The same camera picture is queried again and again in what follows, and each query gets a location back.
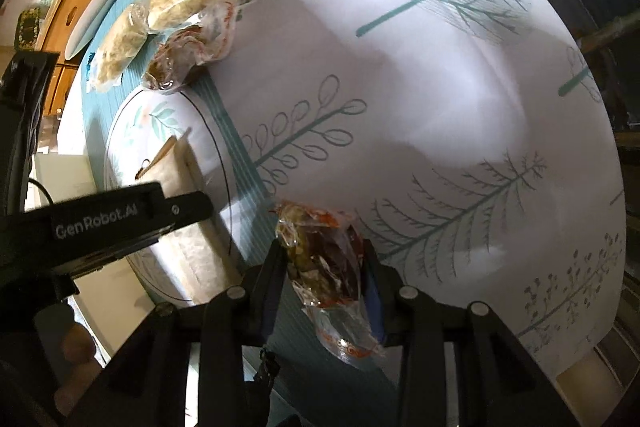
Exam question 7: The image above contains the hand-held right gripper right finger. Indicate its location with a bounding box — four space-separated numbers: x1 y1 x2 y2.
357 239 576 427

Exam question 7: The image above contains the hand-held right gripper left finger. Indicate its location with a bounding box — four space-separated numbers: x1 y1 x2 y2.
65 237 291 427

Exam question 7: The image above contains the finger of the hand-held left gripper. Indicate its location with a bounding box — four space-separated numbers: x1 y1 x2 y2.
162 190 216 235

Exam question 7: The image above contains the clear-wrapped red nut snack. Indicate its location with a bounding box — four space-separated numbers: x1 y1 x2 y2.
275 202 388 363

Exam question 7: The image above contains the person's left hand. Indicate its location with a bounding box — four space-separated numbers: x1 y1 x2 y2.
55 322 103 408

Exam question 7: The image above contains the brown paper pastry packet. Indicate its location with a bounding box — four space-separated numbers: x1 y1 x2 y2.
135 129 241 303

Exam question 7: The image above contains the white leaf-print plate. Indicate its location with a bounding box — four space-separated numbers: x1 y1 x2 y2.
102 89 251 308

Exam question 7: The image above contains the teal ribbed table mat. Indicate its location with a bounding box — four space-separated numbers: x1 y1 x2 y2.
75 0 401 427

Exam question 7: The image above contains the rice crispy bar blue wrapper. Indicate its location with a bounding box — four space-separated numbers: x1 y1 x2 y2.
85 2 151 94

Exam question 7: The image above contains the green patterned object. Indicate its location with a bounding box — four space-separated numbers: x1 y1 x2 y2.
15 4 46 50

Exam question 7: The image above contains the white tree-print tablecloth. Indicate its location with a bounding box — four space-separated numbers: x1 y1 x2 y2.
55 0 628 388

